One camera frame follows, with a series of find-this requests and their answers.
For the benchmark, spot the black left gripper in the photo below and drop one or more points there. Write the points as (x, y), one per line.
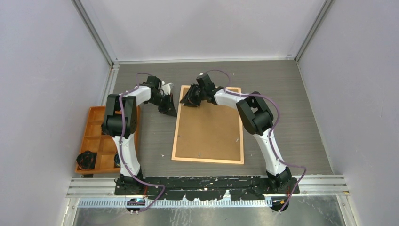
(169, 109)

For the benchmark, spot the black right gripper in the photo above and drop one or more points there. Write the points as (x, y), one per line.
(188, 100)

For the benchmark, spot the light wooden picture frame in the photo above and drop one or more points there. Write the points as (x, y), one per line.
(174, 140)

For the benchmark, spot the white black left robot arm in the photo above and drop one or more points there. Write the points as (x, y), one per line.
(121, 121)

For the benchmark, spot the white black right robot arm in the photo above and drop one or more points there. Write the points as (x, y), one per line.
(256, 117)

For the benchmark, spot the orange compartment tray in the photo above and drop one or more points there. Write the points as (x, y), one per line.
(101, 145)

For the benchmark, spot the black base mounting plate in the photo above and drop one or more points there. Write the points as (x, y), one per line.
(202, 188)

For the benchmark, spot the aluminium rail front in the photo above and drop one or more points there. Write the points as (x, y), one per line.
(99, 192)

